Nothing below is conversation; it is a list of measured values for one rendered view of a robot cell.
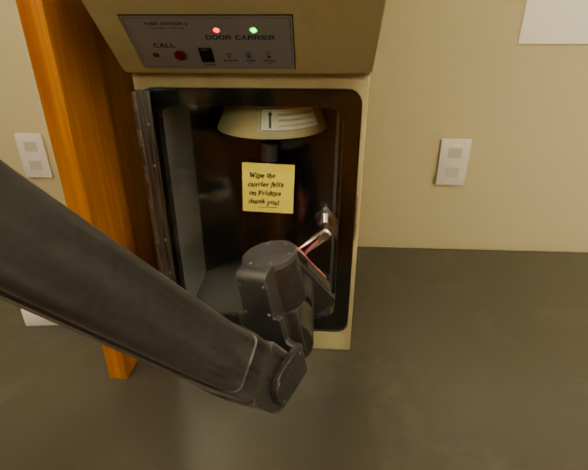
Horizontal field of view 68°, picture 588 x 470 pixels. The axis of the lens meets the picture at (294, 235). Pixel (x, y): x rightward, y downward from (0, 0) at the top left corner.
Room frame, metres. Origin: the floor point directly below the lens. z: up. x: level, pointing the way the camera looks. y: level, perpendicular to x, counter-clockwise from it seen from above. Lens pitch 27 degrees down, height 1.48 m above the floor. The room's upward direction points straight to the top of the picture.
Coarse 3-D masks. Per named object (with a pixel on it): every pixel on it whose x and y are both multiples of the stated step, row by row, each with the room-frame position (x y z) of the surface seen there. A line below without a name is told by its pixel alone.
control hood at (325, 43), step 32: (96, 0) 0.52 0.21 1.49; (128, 0) 0.52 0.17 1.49; (160, 0) 0.52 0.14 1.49; (192, 0) 0.52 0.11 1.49; (224, 0) 0.52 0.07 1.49; (256, 0) 0.51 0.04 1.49; (288, 0) 0.51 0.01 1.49; (320, 0) 0.51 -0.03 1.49; (352, 0) 0.51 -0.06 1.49; (384, 0) 0.51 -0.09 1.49; (320, 32) 0.54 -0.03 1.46; (352, 32) 0.54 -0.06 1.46; (128, 64) 0.59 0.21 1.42; (320, 64) 0.58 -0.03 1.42; (352, 64) 0.58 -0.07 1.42
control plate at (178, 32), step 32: (128, 32) 0.55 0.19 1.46; (160, 32) 0.55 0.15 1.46; (192, 32) 0.55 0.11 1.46; (224, 32) 0.54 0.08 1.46; (288, 32) 0.54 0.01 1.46; (160, 64) 0.59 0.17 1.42; (192, 64) 0.59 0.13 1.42; (224, 64) 0.58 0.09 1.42; (256, 64) 0.58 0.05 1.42; (288, 64) 0.58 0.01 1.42
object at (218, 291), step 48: (192, 96) 0.61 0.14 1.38; (240, 96) 0.61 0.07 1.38; (288, 96) 0.61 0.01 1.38; (336, 96) 0.60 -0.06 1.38; (192, 144) 0.61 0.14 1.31; (240, 144) 0.61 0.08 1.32; (288, 144) 0.61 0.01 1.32; (336, 144) 0.60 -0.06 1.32; (192, 192) 0.61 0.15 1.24; (240, 192) 0.61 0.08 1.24; (336, 192) 0.60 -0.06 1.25; (192, 240) 0.61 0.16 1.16; (240, 240) 0.61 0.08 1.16; (288, 240) 0.61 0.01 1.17; (336, 240) 0.60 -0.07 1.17; (192, 288) 0.61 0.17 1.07; (336, 288) 0.60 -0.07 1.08
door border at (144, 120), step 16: (144, 96) 0.62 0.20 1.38; (144, 112) 0.62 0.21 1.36; (144, 128) 0.62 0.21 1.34; (144, 144) 0.62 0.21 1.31; (144, 160) 0.61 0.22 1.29; (160, 176) 0.62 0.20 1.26; (160, 192) 0.62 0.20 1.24; (160, 208) 0.62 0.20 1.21; (160, 224) 0.62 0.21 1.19; (160, 240) 0.62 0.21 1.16; (160, 256) 0.61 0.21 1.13
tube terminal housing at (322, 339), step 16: (144, 80) 0.63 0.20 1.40; (160, 80) 0.63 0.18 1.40; (176, 80) 0.63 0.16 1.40; (192, 80) 0.62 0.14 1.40; (208, 80) 0.62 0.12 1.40; (224, 80) 0.62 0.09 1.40; (240, 80) 0.62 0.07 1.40; (256, 80) 0.62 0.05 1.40; (272, 80) 0.62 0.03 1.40; (288, 80) 0.62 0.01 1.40; (304, 80) 0.62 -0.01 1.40; (320, 80) 0.62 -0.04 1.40; (336, 80) 0.61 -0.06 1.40; (352, 80) 0.61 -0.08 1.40; (368, 80) 0.61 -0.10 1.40; (368, 96) 0.61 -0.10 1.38; (352, 272) 0.61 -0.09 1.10; (352, 288) 0.61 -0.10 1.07; (352, 304) 0.61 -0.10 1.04; (320, 336) 0.61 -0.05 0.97; (336, 336) 0.61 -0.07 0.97
